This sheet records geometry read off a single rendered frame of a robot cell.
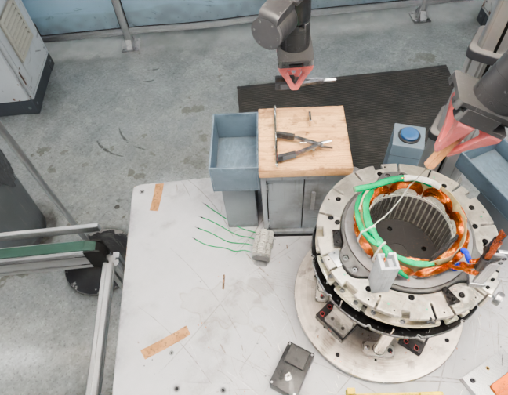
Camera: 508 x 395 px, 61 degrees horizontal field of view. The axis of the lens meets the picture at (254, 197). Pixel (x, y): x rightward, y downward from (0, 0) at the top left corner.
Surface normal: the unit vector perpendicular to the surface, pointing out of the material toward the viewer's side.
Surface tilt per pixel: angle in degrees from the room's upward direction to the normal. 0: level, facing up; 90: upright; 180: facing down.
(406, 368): 0
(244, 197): 90
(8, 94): 89
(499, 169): 0
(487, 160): 0
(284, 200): 90
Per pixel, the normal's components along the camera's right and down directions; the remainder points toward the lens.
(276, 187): 0.00, 0.82
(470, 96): 0.31, -0.55
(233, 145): -0.06, -0.57
